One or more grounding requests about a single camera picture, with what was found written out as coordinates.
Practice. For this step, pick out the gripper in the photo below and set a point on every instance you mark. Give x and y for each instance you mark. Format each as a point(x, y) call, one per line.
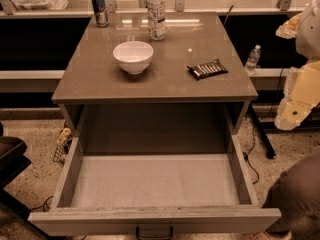
point(310, 34)

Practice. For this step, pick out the grey top drawer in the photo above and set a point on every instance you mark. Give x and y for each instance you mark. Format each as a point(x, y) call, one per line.
point(115, 194)

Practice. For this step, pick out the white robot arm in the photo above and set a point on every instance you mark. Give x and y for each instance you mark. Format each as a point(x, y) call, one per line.
point(305, 27)

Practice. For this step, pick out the grey cabinet with glossy top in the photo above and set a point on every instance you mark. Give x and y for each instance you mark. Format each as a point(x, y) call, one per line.
point(164, 110)

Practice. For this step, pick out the clear water bottle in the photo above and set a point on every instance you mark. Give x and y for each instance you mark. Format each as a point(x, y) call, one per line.
point(252, 60)

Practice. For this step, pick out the black stand leg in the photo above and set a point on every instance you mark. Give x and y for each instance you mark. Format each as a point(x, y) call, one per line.
point(270, 152)

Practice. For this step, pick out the black snack bar packet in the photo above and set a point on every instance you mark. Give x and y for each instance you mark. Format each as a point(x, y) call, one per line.
point(208, 69)

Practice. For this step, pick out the person in brown trousers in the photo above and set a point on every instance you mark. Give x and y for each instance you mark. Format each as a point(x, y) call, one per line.
point(295, 193)

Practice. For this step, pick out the white plastic bottle with label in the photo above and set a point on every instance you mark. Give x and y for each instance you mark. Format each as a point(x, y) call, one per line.
point(156, 10)

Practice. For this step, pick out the white ceramic bowl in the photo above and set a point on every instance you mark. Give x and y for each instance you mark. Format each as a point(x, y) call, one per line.
point(133, 56)

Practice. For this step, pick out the blue energy drink can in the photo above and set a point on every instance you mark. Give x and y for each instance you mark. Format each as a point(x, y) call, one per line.
point(100, 12)

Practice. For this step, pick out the black chair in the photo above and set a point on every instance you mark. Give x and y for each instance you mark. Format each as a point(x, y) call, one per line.
point(12, 163)

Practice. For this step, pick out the black drawer handle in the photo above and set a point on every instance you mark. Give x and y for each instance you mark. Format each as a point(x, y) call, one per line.
point(166, 234)

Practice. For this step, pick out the wire basket on floor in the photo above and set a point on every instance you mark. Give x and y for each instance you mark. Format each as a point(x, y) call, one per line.
point(63, 144)

